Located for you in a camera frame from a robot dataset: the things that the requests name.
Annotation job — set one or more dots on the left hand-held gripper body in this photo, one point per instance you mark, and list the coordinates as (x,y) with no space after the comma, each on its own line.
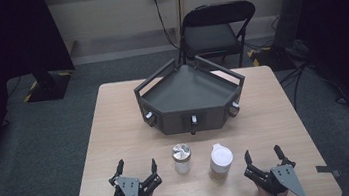
(129,188)

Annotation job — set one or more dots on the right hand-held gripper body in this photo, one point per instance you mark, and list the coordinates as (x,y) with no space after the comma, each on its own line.
(286,178)

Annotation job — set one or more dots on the spice jar with white lid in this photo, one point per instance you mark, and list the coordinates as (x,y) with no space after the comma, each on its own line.
(221,159)

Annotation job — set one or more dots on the glass jar with silver lid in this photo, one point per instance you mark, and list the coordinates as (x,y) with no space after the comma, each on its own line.
(182,156)

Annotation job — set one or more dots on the dark grey corner rack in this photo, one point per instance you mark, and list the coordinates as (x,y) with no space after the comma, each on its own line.
(188,93)

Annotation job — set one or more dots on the grey tape piece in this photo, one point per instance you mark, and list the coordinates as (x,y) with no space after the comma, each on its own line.
(325,169)

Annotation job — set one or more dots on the black stand base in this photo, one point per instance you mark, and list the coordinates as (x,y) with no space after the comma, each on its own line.
(48,88)
(275,58)

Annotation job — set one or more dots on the black folding chair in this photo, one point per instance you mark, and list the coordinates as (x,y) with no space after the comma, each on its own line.
(210,34)

